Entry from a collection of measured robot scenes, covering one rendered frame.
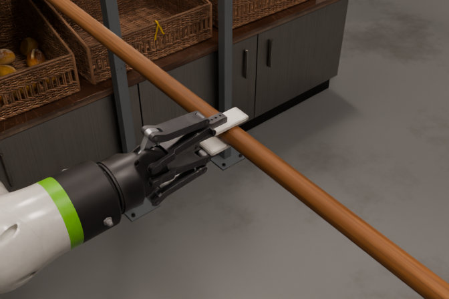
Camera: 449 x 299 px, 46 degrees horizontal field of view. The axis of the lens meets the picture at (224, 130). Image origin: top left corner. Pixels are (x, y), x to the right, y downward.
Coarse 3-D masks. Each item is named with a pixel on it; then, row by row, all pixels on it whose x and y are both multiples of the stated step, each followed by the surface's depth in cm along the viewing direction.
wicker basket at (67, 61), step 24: (0, 0) 198; (24, 0) 197; (0, 24) 200; (24, 24) 206; (48, 24) 185; (0, 48) 203; (48, 48) 195; (24, 72) 170; (48, 72) 175; (72, 72) 184; (24, 96) 174; (48, 96) 179; (0, 120) 172
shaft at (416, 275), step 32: (64, 0) 107; (96, 32) 99; (128, 64) 93; (192, 96) 84; (256, 160) 75; (320, 192) 69; (352, 224) 65; (384, 256) 63; (416, 288) 60; (448, 288) 59
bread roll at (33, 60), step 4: (32, 52) 195; (36, 52) 196; (40, 52) 197; (28, 56) 195; (32, 56) 194; (36, 56) 195; (40, 56) 196; (44, 56) 199; (28, 60) 194; (32, 60) 194; (36, 60) 194; (40, 60) 195; (44, 60) 198; (28, 64) 194; (32, 64) 194; (36, 64) 194
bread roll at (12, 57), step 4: (0, 52) 196; (4, 52) 196; (8, 52) 197; (12, 52) 199; (0, 56) 195; (4, 56) 196; (8, 56) 197; (12, 56) 198; (0, 60) 195; (4, 60) 196; (8, 60) 197; (12, 60) 198; (0, 64) 196; (4, 64) 197; (8, 64) 198
